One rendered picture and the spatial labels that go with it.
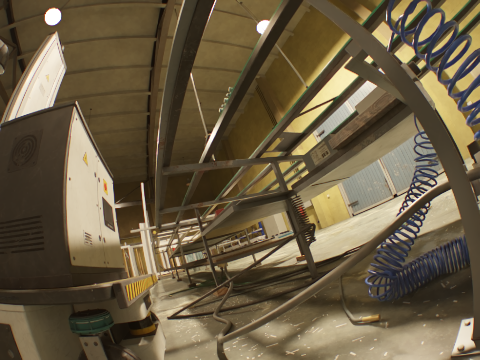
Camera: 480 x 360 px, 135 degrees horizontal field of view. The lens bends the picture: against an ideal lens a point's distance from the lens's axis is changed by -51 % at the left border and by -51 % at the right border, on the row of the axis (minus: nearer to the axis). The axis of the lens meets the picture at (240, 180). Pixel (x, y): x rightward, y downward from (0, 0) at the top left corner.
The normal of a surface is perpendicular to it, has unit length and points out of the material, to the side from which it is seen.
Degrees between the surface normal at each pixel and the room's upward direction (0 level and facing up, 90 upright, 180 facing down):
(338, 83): 90
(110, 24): 180
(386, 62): 90
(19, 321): 90
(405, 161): 90
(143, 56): 180
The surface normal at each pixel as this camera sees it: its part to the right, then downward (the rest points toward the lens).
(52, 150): 0.29, -0.40
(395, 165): -0.88, 0.12
